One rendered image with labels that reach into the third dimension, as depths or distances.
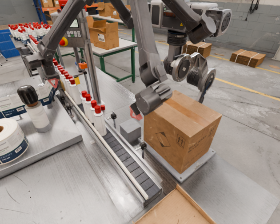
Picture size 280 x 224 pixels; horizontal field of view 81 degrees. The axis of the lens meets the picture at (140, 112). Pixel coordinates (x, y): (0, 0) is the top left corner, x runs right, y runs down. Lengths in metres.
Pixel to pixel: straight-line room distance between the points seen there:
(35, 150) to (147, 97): 0.77
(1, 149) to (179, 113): 0.88
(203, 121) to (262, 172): 1.59
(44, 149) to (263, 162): 2.21
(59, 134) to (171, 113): 0.69
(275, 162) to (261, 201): 1.53
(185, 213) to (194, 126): 0.38
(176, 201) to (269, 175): 1.60
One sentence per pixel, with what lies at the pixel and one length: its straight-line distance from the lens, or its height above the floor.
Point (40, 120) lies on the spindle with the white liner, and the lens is 1.14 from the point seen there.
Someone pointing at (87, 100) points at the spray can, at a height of 1.06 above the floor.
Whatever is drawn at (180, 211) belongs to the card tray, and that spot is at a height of 0.83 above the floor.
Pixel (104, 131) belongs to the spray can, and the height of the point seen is 0.91.
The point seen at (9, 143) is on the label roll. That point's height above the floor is 0.99.
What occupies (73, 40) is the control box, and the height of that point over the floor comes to 1.33.
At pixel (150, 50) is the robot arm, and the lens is 0.58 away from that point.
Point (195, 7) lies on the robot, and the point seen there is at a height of 1.51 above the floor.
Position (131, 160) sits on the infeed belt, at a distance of 0.90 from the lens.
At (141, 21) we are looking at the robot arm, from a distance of 0.63.
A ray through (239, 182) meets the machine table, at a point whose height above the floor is 0.83.
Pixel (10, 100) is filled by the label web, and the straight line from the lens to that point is 1.31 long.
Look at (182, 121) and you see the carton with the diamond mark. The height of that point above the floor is 1.12.
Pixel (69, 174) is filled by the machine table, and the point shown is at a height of 0.83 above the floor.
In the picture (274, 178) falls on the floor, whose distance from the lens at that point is 2.33.
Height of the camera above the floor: 1.61
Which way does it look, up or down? 38 degrees down
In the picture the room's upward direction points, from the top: straight up
